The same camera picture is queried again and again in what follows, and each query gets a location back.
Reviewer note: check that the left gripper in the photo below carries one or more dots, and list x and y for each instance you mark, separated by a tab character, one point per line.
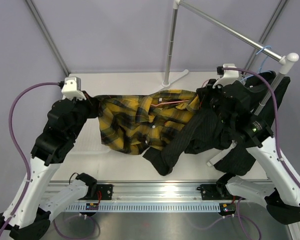
91	103

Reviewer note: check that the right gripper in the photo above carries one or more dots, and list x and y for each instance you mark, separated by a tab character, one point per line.
206	92

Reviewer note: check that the pink wire hanger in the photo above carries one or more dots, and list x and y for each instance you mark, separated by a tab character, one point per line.
162	104

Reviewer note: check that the yellow plaid shirt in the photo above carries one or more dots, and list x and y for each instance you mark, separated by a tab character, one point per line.
129	125

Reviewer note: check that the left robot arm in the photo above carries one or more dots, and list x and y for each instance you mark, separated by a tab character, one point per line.
27	217

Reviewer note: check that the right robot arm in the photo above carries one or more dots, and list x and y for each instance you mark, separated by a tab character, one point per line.
232	104

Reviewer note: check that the dark pinstripe shirt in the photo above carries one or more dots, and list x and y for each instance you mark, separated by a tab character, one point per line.
205	131

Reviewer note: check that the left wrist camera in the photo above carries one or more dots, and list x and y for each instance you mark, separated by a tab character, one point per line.
72	89

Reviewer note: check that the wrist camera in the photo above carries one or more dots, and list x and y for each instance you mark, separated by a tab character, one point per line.
72	89
227	77

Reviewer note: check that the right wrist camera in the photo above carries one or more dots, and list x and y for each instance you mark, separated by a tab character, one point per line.
227	77

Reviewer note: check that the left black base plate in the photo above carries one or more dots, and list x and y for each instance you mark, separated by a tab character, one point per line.
101	192

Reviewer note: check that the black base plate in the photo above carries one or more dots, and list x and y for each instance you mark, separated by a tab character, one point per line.
101	192
214	191

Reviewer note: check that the aluminium mounting rail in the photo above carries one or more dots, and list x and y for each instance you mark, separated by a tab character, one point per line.
155	191

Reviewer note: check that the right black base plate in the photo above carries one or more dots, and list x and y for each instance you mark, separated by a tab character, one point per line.
214	191

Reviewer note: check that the white slotted cable duct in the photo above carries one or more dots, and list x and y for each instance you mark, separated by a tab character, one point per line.
145	207

